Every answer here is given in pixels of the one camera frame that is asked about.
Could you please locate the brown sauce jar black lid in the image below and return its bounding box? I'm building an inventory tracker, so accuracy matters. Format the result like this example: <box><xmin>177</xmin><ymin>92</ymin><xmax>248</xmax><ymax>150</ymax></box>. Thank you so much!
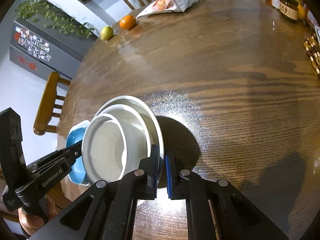
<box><xmin>279</xmin><ymin>0</ymin><xmax>298</xmax><ymax>21</ymax></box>

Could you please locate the wooden bead trivet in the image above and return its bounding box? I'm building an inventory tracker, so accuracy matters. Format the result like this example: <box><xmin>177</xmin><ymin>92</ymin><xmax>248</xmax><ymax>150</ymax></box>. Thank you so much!
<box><xmin>303</xmin><ymin>33</ymin><xmax>320</xmax><ymax>77</ymax></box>

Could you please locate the white patterned plate on trivet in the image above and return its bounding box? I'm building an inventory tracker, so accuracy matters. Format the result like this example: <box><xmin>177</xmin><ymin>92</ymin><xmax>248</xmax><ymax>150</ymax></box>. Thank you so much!
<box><xmin>315</xmin><ymin>26</ymin><xmax>320</xmax><ymax>44</ymax></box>

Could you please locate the tall white deep bowl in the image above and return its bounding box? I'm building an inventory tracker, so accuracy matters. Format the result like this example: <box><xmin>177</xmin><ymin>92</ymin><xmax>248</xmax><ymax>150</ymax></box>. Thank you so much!
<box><xmin>82</xmin><ymin>114</ymin><xmax>127</xmax><ymax>183</ymax></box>

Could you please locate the large white shallow bowl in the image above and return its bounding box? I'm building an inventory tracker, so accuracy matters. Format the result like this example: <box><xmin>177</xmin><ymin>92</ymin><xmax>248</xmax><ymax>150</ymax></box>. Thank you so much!
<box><xmin>94</xmin><ymin>95</ymin><xmax>164</xmax><ymax>172</ymax></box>

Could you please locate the wooden chair at left side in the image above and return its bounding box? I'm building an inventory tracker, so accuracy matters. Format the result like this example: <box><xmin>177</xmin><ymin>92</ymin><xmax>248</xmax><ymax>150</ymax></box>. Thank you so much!
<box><xmin>33</xmin><ymin>72</ymin><xmax>71</xmax><ymax>135</ymax></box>

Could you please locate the green pear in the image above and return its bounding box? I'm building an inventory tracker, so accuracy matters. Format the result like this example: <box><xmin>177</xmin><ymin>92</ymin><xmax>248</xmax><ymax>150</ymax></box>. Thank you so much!
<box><xmin>100</xmin><ymin>27</ymin><xmax>114</xmax><ymax>41</ymax></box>

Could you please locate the grey refrigerator with magnets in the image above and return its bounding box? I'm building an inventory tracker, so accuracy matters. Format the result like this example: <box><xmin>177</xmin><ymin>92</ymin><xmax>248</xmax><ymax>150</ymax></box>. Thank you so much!
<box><xmin>10</xmin><ymin>18</ymin><xmax>97</xmax><ymax>80</ymax></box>

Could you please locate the white shrimp snack bag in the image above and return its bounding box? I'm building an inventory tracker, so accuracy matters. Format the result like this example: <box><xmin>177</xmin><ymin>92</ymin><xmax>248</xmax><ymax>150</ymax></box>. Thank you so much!
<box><xmin>136</xmin><ymin>0</ymin><xmax>199</xmax><ymax>18</ymax></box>

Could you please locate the hanging green vine plant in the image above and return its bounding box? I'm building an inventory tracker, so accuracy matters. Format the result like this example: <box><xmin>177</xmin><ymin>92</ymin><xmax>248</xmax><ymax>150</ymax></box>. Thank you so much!
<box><xmin>15</xmin><ymin>0</ymin><xmax>97</xmax><ymax>38</ymax></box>

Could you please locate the person left hand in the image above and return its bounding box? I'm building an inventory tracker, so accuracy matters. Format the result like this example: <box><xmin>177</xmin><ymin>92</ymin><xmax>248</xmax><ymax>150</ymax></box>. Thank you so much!
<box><xmin>18</xmin><ymin>196</ymin><xmax>60</xmax><ymax>236</ymax></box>

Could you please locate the small white bowl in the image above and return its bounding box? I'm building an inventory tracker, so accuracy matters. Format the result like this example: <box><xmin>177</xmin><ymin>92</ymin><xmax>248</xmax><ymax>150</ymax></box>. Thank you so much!
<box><xmin>100</xmin><ymin>104</ymin><xmax>153</xmax><ymax>175</ymax></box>

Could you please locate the orange tangerine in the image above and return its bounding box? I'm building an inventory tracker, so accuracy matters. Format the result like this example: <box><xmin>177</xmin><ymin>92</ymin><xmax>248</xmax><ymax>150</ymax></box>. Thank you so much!
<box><xmin>119</xmin><ymin>15</ymin><xmax>136</xmax><ymax>30</ymax></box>

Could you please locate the blue square plate white rim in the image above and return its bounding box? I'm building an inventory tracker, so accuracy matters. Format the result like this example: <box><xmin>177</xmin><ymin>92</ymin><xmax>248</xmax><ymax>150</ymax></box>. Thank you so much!
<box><xmin>66</xmin><ymin>120</ymin><xmax>91</xmax><ymax>186</ymax></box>

